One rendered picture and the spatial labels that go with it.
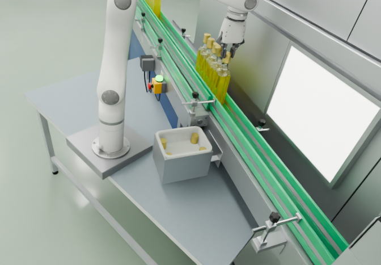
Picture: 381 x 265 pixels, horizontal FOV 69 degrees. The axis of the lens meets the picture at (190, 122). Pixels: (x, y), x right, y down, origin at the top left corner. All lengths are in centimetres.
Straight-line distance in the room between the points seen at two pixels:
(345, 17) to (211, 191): 92
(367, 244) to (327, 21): 72
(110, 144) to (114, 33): 55
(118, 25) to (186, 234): 87
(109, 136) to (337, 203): 99
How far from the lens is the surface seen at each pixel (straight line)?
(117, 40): 115
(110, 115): 132
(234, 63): 148
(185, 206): 134
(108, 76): 119
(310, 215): 105
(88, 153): 148
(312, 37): 107
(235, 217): 136
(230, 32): 122
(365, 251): 57
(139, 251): 184
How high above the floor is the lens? 184
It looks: 38 degrees down
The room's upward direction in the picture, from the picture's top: 10 degrees clockwise
